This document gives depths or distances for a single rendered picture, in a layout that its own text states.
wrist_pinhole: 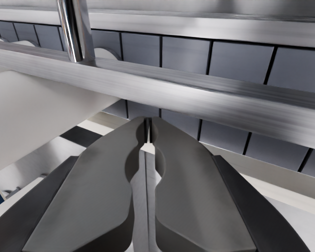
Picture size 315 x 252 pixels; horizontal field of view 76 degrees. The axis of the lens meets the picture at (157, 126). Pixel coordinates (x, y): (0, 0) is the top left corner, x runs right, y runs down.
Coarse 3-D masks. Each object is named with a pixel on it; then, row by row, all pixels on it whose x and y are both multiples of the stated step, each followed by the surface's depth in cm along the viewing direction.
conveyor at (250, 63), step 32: (0, 32) 25; (32, 32) 22; (96, 32) 18; (128, 32) 16; (160, 64) 16; (192, 64) 15; (224, 64) 14; (256, 64) 13; (288, 64) 12; (192, 128) 18; (224, 128) 16; (288, 160) 15
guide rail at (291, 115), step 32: (0, 64) 12; (32, 64) 11; (64, 64) 9; (96, 64) 9; (128, 64) 9; (128, 96) 8; (160, 96) 7; (192, 96) 7; (224, 96) 6; (256, 96) 6; (288, 96) 6; (256, 128) 6; (288, 128) 6
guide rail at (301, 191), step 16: (96, 128) 18; (112, 128) 17; (144, 144) 16; (240, 160) 14; (256, 160) 14; (256, 176) 13; (272, 176) 13; (288, 176) 13; (304, 176) 13; (272, 192) 12; (288, 192) 12; (304, 192) 12; (304, 208) 12
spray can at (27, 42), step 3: (27, 39) 23; (12, 42) 21; (15, 42) 21; (18, 42) 21; (21, 42) 22; (24, 42) 22; (27, 42) 22; (30, 42) 22; (33, 42) 22; (30, 45) 22; (33, 45) 22; (36, 45) 22; (0, 69) 19; (3, 69) 19; (6, 69) 19; (9, 69) 20
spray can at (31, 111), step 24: (96, 48) 17; (0, 72) 12; (0, 96) 10; (24, 96) 11; (48, 96) 12; (72, 96) 13; (96, 96) 15; (0, 120) 10; (24, 120) 11; (48, 120) 12; (72, 120) 14; (0, 144) 10; (24, 144) 11; (0, 168) 11
